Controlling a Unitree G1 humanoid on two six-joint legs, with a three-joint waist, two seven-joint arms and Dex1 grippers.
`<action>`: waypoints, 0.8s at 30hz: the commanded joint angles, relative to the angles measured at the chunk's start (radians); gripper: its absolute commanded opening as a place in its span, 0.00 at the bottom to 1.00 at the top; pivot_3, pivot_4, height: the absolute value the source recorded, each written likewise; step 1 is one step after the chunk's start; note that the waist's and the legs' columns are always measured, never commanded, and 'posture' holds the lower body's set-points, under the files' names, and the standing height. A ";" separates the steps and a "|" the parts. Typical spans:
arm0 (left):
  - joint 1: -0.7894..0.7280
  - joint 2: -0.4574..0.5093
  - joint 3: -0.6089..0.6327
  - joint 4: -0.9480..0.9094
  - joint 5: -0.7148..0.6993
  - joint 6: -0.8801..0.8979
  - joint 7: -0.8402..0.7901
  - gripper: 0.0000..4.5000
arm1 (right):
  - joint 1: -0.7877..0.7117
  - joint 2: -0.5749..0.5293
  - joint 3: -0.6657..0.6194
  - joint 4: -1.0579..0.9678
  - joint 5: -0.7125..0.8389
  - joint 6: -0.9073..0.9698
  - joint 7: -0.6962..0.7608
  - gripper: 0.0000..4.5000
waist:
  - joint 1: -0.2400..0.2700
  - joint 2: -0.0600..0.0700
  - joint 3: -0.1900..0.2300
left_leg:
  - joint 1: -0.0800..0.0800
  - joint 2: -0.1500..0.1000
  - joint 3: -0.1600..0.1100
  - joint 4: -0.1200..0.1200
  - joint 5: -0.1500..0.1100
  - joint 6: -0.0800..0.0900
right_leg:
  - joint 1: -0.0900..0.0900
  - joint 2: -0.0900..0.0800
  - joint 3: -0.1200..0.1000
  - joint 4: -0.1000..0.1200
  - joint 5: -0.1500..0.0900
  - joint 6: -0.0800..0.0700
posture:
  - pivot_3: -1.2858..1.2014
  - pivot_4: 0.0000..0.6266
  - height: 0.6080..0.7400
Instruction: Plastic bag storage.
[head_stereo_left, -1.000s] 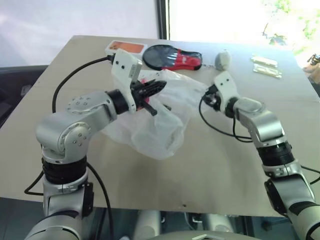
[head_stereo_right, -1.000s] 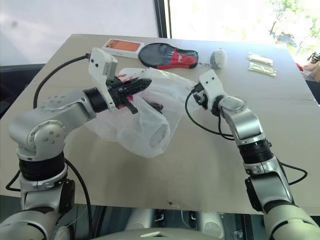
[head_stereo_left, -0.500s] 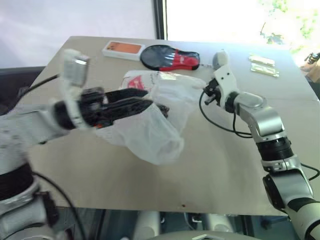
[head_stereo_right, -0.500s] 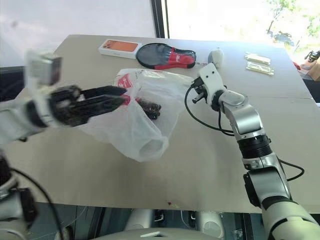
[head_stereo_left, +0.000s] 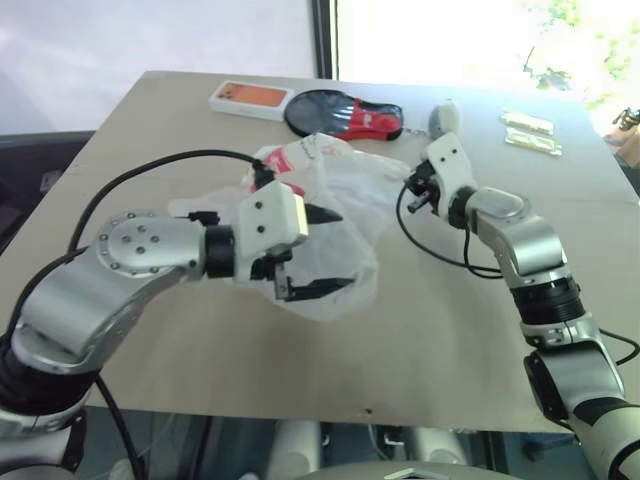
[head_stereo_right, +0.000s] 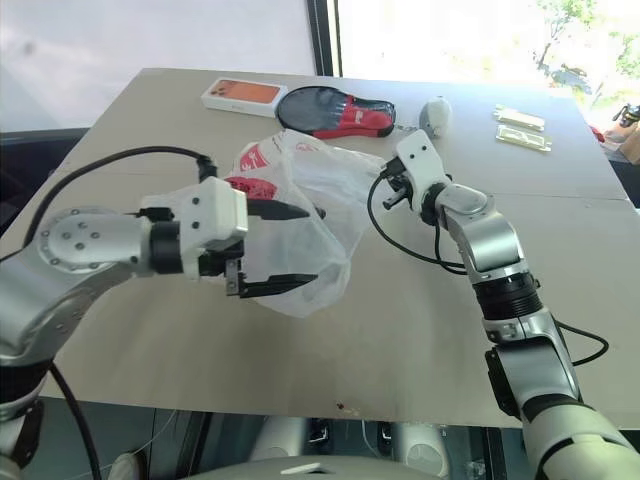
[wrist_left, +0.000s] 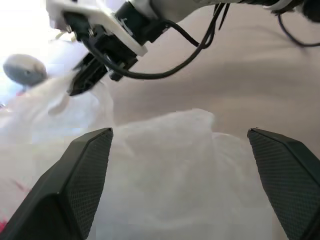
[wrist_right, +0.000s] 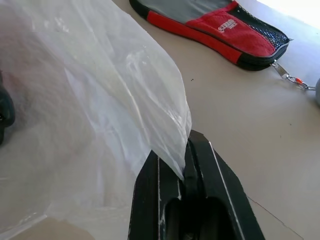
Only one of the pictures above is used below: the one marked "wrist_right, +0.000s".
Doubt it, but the red black paddle case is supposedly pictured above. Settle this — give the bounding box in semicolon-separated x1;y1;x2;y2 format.
128;0;291;72

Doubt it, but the silver zipper pull chain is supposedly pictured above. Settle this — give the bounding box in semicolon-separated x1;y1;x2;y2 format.
269;59;317;92

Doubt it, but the black rounded object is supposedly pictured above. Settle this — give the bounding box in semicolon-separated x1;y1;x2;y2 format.
0;69;17;146

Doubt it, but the translucent white plastic bag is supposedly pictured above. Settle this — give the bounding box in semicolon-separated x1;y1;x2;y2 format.
0;0;193;240

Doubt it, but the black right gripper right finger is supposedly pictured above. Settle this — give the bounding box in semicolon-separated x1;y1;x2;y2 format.
184;129;266;240

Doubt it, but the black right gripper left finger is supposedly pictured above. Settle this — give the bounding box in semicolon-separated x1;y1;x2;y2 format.
128;150;189;240

